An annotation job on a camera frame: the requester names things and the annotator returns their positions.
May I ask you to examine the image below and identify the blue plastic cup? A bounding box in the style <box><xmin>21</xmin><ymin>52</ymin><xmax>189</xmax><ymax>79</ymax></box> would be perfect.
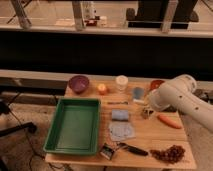
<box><xmin>132</xmin><ymin>87</ymin><xmax>144</xmax><ymax>100</ymax></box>

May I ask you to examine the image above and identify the orange carrot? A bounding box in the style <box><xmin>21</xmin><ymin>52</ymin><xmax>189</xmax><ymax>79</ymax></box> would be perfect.
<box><xmin>157</xmin><ymin>114</ymin><xmax>182</xmax><ymax>129</ymax></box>

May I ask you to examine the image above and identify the small metal can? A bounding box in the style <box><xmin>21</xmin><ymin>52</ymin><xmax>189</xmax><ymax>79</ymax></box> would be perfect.
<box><xmin>141</xmin><ymin>107</ymin><xmax>153</xmax><ymax>119</ymax></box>

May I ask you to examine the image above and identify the white paper cup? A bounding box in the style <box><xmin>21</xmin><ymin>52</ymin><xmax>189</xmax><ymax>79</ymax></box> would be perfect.
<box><xmin>115</xmin><ymin>75</ymin><xmax>128</xmax><ymax>92</ymax></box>

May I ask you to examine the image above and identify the dark pen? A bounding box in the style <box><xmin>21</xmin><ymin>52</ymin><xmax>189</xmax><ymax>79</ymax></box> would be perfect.
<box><xmin>107</xmin><ymin>102</ymin><xmax>128</xmax><ymax>105</ymax></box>

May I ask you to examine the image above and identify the yellow banana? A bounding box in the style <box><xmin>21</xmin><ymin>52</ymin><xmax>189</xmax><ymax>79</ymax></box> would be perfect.
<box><xmin>133</xmin><ymin>98</ymin><xmax>148</xmax><ymax>105</ymax></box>

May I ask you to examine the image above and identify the blue sponge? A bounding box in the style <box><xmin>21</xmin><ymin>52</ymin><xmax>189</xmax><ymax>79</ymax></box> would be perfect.
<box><xmin>112</xmin><ymin>110</ymin><xmax>129</xmax><ymax>121</ymax></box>

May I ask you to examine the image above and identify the black chair base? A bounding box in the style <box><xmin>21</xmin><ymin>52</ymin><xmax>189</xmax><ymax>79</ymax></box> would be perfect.
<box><xmin>0</xmin><ymin>99</ymin><xmax>37</xmax><ymax>137</ymax></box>

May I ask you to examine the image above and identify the black handled knife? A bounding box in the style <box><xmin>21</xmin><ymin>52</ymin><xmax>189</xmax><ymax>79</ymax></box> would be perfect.
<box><xmin>117</xmin><ymin>142</ymin><xmax>149</xmax><ymax>156</ymax></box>

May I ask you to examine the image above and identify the purple bowl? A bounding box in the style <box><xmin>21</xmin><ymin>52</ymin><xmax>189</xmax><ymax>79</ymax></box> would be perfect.
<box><xmin>68</xmin><ymin>75</ymin><xmax>89</xmax><ymax>94</ymax></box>

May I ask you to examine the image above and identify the orange bowl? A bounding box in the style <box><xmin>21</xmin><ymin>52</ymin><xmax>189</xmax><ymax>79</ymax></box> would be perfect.
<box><xmin>150</xmin><ymin>80</ymin><xmax>164</xmax><ymax>90</ymax></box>

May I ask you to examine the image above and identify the orange fruit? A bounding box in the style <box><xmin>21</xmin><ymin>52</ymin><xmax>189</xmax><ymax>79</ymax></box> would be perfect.
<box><xmin>97</xmin><ymin>84</ymin><xmax>107</xmax><ymax>95</ymax></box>

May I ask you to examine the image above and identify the green plastic tray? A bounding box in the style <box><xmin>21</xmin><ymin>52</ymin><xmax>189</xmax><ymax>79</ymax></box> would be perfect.
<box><xmin>44</xmin><ymin>98</ymin><xmax>101</xmax><ymax>156</ymax></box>

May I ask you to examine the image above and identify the grey blue cloth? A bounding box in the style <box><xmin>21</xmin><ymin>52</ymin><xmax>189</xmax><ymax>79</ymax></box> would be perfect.
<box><xmin>109</xmin><ymin>121</ymin><xmax>135</xmax><ymax>141</ymax></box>

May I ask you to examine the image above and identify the bunch of red grapes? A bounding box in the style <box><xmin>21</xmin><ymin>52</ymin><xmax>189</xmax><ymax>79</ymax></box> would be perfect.
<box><xmin>150</xmin><ymin>145</ymin><xmax>185</xmax><ymax>164</ymax></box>

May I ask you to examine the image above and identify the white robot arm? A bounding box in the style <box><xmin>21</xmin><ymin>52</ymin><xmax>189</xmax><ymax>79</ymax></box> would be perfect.
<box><xmin>147</xmin><ymin>74</ymin><xmax>213</xmax><ymax>132</ymax></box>

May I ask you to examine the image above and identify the small black box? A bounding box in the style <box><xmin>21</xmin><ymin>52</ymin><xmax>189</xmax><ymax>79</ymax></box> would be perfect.
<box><xmin>100</xmin><ymin>144</ymin><xmax>115</xmax><ymax>160</ymax></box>

